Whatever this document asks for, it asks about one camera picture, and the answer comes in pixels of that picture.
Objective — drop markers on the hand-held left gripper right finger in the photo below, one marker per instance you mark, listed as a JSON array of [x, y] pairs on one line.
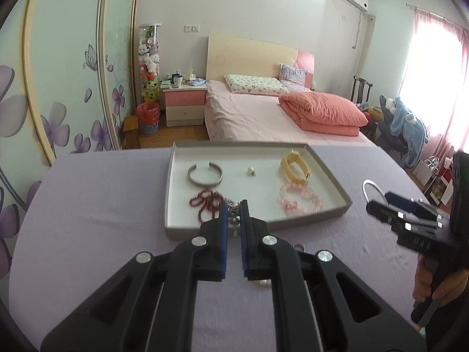
[[244, 242]]

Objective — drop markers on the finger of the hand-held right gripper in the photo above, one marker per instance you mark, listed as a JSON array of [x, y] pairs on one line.
[[399, 200], [381, 211]]

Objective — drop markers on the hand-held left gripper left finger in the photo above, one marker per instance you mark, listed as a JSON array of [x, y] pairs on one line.
[[222, 242]]

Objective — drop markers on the thin silver bangle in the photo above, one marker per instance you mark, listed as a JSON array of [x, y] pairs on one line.
[[373, 182]]

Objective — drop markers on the grey shallow tray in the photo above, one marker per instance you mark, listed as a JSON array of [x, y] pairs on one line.
[[256, 187]]

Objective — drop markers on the silver cuff bangle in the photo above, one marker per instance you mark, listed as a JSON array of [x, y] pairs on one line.
[[205, 184]]

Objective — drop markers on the small pearl stud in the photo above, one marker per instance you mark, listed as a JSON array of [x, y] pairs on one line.
[[251, 171]]

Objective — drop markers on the person's right hand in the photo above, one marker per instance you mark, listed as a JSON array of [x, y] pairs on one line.
[[423, 278]]

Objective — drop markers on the black office chair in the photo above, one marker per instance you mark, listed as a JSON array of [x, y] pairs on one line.
[[384, 132]]

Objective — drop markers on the blue plush robe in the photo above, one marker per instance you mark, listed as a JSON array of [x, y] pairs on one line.
[[408, 128]]

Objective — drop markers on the folded pink quilt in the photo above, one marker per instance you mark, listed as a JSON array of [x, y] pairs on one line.
[[322, 112]]

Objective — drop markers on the dark wooden chair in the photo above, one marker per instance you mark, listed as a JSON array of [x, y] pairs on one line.
[[361, 90]]

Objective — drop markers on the bed with pink sheet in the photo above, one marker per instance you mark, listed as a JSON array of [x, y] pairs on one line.
[[242, 117]]

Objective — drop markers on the pink curtain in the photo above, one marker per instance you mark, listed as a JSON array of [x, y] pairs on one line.
[[425, 62]]

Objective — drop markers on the pink and white nightstand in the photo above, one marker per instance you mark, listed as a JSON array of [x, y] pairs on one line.
[[183, 106]]

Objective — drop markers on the red trash bin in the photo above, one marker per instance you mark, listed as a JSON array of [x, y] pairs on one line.
[[148, 117]]

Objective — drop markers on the floral print pillow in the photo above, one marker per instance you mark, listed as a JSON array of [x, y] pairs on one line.
[[256, 85]]

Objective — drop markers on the purple print pillow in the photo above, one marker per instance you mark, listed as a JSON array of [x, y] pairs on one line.
[[293, 75]]

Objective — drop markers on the clear tube of plush toys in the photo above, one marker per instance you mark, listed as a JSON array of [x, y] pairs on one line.
[[148, 62]]

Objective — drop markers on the floral sliding door wardrobe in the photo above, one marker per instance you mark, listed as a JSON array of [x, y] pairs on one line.
[[66, 62]]

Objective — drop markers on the white wall switch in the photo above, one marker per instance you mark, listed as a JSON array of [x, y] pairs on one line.
[[191, 28]]

